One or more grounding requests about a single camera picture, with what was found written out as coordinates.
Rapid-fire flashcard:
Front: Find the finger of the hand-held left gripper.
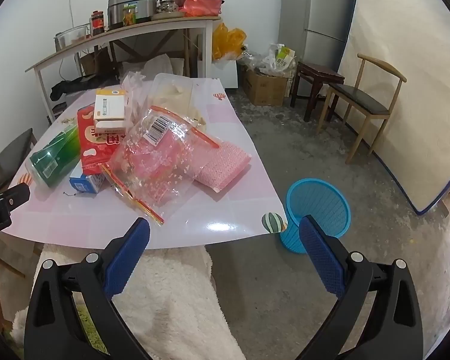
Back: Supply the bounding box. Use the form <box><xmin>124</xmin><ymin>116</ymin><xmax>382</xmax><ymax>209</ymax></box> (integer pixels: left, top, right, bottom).
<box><xmin>0</xmin><ymin>183</ymin><xmax>31</xmax><ymax>214</ymax></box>

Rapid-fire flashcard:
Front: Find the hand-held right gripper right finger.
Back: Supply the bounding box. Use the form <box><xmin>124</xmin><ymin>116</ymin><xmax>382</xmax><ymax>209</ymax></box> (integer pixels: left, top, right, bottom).
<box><xmin>298</xmin><ymin>214</ymin><xmax>424</xmax><ymax>360</ymax></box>

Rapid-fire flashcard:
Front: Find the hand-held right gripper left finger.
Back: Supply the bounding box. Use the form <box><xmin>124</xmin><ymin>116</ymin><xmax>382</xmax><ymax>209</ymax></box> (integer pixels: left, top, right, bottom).
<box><xmin>24</xmin><ymin>217</ymin><xmax>151</xmax><ymax>360</ymax></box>

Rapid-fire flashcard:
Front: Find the green plastic bottle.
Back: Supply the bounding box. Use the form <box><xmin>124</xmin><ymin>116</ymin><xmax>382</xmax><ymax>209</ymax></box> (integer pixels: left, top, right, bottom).
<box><xmin>30</xmin><ymin>124</ymin><xmax>81</xmax><ymax>188</ymax></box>

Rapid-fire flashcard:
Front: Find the blue plastic wastebasket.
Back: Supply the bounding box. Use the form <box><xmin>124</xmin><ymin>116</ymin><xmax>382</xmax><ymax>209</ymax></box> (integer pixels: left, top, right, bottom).
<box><xmin>279</xmin><ymin>178</ymin><xmax>351</xmax><ymax>254</ymax></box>

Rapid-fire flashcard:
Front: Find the blue toothpaste box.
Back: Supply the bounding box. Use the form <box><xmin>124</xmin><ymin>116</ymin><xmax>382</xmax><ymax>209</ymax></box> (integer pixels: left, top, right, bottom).
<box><xmin>69</xmin><ymin>169</ymin><xmax>107</xmax><ymax>196</ymax></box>

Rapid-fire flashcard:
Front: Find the red snack pouch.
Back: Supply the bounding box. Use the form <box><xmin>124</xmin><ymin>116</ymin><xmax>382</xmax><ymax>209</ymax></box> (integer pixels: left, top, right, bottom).
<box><xmin>77</xmin><ymin>106</ymin><xmax>130</xmax><ymax>175</ymax></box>

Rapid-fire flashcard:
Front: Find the clear pink zip bag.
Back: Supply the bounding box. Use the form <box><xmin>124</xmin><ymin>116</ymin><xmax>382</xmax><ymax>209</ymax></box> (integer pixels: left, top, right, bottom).
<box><xmin>101</xmin><ymin>106</ymin><xmax>220</xmax><ymax>227</ymax></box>

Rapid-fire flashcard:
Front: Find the white and orange box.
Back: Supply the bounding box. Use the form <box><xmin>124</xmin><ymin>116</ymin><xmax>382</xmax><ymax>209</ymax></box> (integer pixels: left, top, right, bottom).
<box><xmin>94</xmin><ymin>88</ymin><xmax>130</xmax><ymax>134</ymax></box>

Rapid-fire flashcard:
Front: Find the pink sponge cloth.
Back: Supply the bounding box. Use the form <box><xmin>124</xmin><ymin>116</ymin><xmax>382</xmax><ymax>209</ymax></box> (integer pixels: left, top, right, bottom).
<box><xmin>193</xmin><ymin>140</ymin><xmax>252</xmax><ymax>192</ymax></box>

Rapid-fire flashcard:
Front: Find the clear plastic bag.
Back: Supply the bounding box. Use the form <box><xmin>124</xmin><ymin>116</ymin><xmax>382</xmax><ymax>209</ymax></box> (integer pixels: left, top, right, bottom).
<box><xmin>120</xmin><ymin>71</ymin><xmax>154</xmax><ymax>121</ymax></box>

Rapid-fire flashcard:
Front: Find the clear plastic container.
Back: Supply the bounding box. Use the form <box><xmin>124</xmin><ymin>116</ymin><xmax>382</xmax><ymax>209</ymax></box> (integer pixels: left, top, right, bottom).
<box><xmin>150</xmin><ymin>73</ymin><xmax>214</xmax><ymax>128</ymax></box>

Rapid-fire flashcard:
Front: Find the wooden chair with dark seat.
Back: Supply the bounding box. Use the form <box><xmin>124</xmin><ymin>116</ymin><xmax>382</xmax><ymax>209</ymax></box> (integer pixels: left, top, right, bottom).
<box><xmin>0</xmin><ymin>127</ymin><xmax>38</xmax><ymax>196</ymax></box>
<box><xmin>317</xmin><ymin>53</ymin><xmax>407</xmax><ymax>164</ymax></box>

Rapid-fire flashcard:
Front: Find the person's white fleece robe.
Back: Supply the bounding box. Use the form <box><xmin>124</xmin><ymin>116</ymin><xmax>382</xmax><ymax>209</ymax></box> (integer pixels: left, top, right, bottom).
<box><xmin>9</xmin><ymin>244</ymin><xmax>246</xmax><ymax>360</ymax></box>

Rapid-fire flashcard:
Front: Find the black cloth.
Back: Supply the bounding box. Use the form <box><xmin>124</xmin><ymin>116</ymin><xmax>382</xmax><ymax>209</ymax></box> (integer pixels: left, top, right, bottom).
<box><xmin>50</xmin><ymin>75</ymin><xmax>98</xmax><ymax>102</ymax></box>

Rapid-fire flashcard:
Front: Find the small brown box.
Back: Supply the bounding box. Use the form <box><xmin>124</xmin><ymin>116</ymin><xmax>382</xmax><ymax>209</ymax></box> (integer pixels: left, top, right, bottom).
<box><xmin>80</xmin><ymin>50</ymin><xmax>111</xmax><ymax>76</ymax></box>

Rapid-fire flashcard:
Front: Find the clear glass container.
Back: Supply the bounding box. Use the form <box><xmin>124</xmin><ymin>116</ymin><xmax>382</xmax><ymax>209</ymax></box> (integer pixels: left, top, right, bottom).
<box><xmin>54</xmin><ymin>24</ymin><xmax>91</xmax><ymax>51</ymax></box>

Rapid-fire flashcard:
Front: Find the large cardboard box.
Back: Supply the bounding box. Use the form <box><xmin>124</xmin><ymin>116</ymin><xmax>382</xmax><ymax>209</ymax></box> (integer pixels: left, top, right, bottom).
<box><xmin>242</xmin><ymin>68</ymin><xmax>289</xmax><ymax>106</ymax></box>

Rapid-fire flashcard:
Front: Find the white cloth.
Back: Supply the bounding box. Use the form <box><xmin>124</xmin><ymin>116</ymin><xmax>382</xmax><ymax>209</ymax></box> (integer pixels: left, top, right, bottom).
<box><xmin>124</xmin><ymin>54</ymin><xmax>173</xmax><ymax>79</ymax></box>

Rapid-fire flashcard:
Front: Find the dark wooden stool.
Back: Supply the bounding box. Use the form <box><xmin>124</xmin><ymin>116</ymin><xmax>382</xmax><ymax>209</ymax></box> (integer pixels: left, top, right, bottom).
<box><xmin>289</xmin><ymin>61</ymin><xmax>346</xmax><ymax>122</ymax></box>

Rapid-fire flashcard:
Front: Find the dark sauce jar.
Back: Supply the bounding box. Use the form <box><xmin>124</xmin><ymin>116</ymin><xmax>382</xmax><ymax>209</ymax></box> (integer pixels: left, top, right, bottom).
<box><xmin>90</xmin><ymin>10</ymin><xmax>105</xmax><ymax>37</ymax></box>

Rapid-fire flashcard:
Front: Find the beige mattress with blue edge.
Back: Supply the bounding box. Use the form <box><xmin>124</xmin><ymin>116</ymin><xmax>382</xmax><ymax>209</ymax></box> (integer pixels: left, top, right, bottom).
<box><xmin>335</xmin><ymin>0</ymin><xmax>450</xmax><ymax>216</ymax></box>

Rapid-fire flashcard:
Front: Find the white side table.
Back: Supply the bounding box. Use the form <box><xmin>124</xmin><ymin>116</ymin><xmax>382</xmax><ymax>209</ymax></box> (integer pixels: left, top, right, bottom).
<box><xmin>25</xmin><ymin>16</ymin><xmax>222</xmax><ymax>121</ymax></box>

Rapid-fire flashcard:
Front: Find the white and green bag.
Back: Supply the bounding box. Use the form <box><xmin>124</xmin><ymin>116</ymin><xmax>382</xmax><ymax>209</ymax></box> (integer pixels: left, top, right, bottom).
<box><xmin>272</xmin><ymin>44</ymin><xmax>297</xmax><ymax>70</ymax></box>

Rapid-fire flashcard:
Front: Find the clear plastic wrapping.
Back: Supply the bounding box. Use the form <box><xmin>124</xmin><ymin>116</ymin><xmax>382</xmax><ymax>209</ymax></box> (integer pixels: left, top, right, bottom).
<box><xmin>240</xmin><ymin>50</ymin><xmax>274</xmax><ymax>73</ymax></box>

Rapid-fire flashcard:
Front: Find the white cabinet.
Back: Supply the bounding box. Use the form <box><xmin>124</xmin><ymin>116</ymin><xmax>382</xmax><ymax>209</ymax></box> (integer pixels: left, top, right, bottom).
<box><xmin>210</xmin><ymin>59</ymin><xmax>238</xmax><ymax>89</ymax></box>

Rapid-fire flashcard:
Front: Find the steel rice cooker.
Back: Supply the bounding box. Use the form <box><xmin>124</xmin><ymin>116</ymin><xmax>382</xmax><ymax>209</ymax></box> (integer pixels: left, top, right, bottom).
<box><xmin>107</xmin><ymin>0</ymin><xmax>157</xmax><ymax>30</ymax></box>

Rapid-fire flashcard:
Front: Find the round tea tray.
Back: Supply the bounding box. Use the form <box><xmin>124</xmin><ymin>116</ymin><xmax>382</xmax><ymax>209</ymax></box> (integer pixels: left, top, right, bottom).
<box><xmin>152</xmin><ymin>11</ymin><xmax>186</xmax><ymax>22</ymax></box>

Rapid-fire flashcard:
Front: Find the yellow plastic bag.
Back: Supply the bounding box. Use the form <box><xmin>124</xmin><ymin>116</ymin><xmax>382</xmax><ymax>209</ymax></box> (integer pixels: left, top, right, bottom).
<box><xmin>212</xmin><ymin>22</ymin><xmax>247</xmax><ymax>61</ymax></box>

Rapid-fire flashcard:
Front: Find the grey refrigerator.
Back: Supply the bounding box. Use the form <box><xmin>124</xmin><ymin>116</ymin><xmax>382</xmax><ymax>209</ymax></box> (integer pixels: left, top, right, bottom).
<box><xmin>278</xmin><ymin>0</ymin><xmax>357</xmax><ymax>64</ymax></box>

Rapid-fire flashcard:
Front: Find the red plastic bag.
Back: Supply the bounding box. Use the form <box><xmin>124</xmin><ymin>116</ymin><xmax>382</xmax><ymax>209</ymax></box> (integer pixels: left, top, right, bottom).
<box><xmin>183</xmin><ymin>0</ymin><xmax>225</xmax><ymax>17</ymax></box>

